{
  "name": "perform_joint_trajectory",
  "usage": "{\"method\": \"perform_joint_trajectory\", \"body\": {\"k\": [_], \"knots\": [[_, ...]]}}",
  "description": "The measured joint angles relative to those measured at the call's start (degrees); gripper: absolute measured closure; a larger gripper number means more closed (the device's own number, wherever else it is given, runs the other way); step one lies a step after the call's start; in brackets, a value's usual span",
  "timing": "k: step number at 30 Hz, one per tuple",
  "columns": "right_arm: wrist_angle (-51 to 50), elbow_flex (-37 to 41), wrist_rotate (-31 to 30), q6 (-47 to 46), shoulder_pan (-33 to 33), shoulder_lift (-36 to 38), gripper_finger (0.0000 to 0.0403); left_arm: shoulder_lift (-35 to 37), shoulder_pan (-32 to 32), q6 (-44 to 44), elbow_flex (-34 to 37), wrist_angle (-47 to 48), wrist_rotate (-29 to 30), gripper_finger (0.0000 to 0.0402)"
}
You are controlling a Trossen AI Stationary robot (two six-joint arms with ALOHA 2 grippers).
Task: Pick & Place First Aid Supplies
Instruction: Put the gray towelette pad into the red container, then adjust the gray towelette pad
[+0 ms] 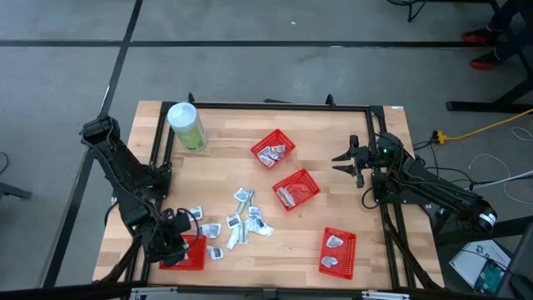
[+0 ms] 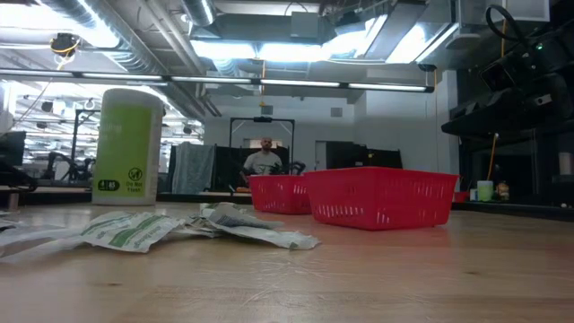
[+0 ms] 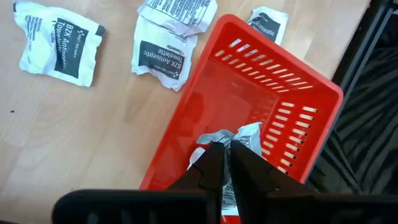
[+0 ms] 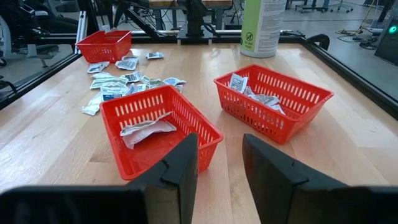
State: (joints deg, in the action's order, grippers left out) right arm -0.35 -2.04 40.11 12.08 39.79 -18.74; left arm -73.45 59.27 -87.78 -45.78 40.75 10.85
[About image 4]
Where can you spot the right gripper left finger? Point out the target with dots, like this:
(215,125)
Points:
(177,177)

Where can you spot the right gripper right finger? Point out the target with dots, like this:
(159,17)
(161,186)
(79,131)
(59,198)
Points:
(270,186)

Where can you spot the red plastic slotted basket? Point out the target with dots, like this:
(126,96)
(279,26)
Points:
(306,107)
(102,49)
(140,161)

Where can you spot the green striped white packet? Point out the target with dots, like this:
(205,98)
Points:
(150,82)
(136,127)
(157,130)
(107,83)

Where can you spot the long plain white packet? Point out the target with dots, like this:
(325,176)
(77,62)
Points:
(102,75)

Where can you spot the green white wipes canister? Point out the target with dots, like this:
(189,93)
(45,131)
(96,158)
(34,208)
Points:
(264,28)

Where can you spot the wooden workbench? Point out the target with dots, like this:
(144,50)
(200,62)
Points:
(161,3)

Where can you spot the black computer green light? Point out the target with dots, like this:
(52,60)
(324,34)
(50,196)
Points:
(387,46)

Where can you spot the black office chair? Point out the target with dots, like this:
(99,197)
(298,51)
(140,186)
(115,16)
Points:
(18,18)

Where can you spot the silver aluminium post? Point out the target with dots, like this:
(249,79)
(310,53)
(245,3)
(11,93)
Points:
(81,28)

